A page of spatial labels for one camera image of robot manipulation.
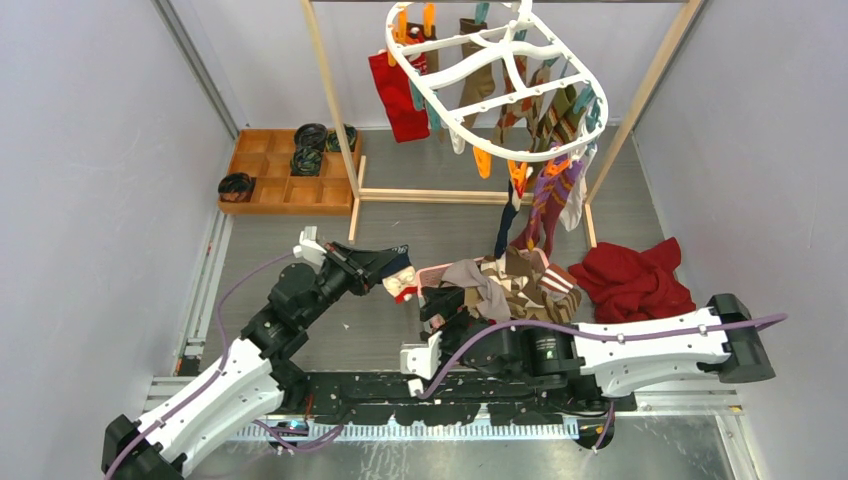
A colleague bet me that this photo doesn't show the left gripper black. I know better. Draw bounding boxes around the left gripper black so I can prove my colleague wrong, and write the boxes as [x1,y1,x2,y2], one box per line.
[298,242,397,327]

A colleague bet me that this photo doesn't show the navy sock red cuff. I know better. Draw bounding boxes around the navy sock red cuff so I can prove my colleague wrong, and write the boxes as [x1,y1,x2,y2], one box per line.
[493,180,523,259]

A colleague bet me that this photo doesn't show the maroon purple orange striped sock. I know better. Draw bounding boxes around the maroon purple orange striped sock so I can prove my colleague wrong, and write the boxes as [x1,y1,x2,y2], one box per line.
[538,160,584,256]

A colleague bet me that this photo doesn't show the white plastic clip hanger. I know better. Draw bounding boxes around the white plastic clip hanger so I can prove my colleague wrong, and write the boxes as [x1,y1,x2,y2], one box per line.
[395,3,608,178]

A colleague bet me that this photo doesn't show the maroon orange heel sock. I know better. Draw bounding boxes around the maroon orange heel sock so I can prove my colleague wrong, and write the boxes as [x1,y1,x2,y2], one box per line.
[510,174,561,256]

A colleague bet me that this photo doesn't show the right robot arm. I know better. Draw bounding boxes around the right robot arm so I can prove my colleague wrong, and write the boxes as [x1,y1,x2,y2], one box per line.
[408,294,787,411]

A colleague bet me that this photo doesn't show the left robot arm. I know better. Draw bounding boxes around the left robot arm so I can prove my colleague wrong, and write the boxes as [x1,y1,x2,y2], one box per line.
[102,242,409,479]

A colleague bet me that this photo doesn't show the grey beige sock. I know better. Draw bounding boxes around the grey beige sock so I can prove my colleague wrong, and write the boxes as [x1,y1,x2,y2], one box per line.
[441,259,511,322]

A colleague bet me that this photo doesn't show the wooden clothes rack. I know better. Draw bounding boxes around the wooden clothes rack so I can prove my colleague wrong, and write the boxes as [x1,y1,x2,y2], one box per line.
[300,1,707,248]

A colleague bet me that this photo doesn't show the argyle sock in basket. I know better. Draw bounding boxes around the argyle sock in basket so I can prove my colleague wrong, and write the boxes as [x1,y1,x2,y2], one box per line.
[476,246,550,322]

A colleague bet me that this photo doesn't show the rolled dark sock centre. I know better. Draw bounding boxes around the rolled dark sock centre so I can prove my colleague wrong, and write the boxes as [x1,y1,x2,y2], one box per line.
[290,146,324,177]

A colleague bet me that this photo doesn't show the brown striped sock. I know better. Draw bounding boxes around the brown striped sock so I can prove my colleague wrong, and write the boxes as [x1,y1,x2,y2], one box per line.
[542,289,582,325]

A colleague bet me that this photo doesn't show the rolled dark green sock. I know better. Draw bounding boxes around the rolled dark green sock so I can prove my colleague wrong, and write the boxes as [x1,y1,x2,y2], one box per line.
[325,124,358,153]

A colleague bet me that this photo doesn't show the orange wooden compartment tray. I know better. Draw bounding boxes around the orange wooden compartment tray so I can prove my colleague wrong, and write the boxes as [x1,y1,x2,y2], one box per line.
[218,129,354,216]

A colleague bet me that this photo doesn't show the rolled dark sock left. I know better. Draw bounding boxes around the rolled dark sock left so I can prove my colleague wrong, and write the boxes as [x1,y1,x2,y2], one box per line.
[217,172,256,203]

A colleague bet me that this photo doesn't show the white hanging sock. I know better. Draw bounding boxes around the white hanging sock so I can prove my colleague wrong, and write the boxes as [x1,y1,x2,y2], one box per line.
[559,146,597,231]

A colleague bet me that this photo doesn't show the red hanging sock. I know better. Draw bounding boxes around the red hanging sock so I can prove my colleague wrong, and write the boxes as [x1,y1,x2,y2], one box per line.
[368,50,430,143]

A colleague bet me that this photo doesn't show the red cloth on table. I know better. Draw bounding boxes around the red cloth on table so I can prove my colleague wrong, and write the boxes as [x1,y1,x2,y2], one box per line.
[568,237,696,324]

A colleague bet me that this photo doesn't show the argyle hanging sock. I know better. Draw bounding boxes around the argyle hanging sock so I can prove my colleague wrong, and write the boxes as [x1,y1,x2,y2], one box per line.
[493,56,538,147]

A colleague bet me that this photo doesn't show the green striped hanging sock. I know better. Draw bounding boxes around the green striped hanging sock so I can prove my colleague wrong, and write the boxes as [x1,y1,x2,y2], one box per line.
[531,85,587,153]

